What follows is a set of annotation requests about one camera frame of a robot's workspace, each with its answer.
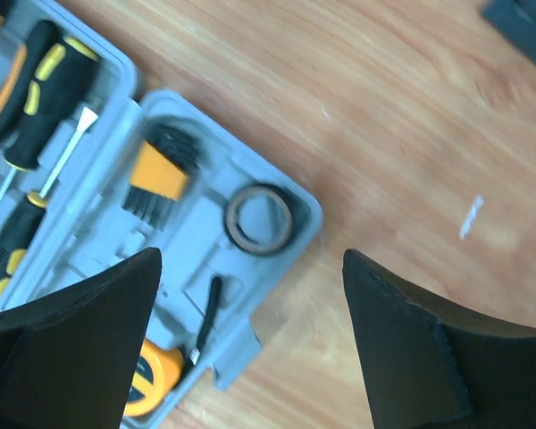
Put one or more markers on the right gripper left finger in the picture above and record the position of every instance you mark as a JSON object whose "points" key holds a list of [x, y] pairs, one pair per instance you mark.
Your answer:
{"points": [[67, 360]]}

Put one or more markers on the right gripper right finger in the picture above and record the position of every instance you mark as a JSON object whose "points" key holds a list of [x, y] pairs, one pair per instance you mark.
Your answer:
{"points": [[428, 362]]}

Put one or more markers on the yellow tape measure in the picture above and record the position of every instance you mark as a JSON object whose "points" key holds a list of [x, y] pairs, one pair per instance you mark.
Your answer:
{"points": [[158, 371]]}

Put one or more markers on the flathead screwdriver black yellow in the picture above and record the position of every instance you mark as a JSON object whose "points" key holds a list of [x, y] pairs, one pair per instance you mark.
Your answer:
{"points": [[21, 226]]}

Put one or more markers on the grey plastic tool case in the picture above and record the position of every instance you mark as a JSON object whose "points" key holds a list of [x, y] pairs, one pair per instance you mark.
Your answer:
{"points": [[88, 230]]}

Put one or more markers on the hex key set orange holder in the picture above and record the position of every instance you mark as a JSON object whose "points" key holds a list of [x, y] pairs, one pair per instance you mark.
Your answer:
{"points": [[167, 160]]}

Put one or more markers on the phillips screwdriver black yellow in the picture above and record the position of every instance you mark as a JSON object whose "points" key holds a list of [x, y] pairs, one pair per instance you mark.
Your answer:
{"points": [[62, 79]]}

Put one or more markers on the dark grey checked cloth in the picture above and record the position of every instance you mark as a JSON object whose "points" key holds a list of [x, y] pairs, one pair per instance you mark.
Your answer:
{"points": [[515, 21]]}

